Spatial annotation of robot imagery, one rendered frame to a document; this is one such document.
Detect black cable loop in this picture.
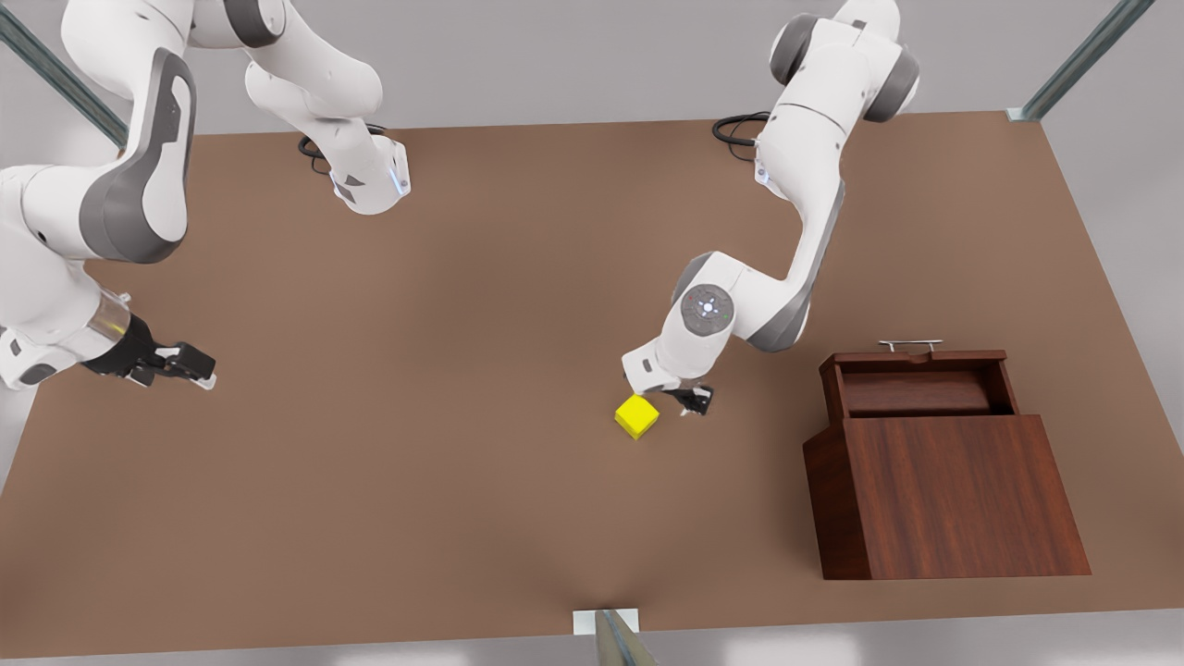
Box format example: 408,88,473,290
711,111,772,164
297,124,390,177

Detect yellow square block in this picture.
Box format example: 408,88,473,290
614,394,661,441

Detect wooden drawer with silver handle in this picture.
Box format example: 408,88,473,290
818,339,1021,423

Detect silver frame post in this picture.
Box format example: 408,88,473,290
1005,0,1158,124
0,7,130,149
573,608,660,666

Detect dark wooden cabinet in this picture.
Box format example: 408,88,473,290
802,413,1093,582

